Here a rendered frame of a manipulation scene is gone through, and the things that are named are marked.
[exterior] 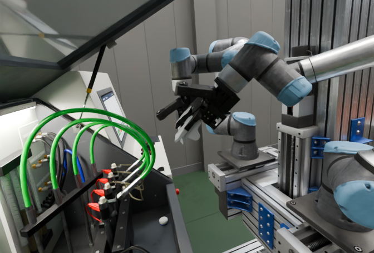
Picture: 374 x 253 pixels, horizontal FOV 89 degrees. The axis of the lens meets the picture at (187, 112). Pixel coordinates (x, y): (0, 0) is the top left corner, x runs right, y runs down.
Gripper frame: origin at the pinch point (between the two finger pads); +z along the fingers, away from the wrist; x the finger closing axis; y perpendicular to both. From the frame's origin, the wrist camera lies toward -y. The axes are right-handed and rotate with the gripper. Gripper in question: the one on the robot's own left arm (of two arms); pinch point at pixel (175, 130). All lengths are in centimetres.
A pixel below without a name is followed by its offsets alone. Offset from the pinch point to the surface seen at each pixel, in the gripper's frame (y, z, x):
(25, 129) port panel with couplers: -40, 40, 13
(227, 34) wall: 43, -57, 247
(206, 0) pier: -10, -68, 233
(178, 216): 25.4, 30.7, 1.3
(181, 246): 24.4, 27.7, -11.6
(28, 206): -21.4, 41.7, -10.0
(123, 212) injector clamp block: 7.6, 43.5, 2.9
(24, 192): -24.3, 38.4, -9.0
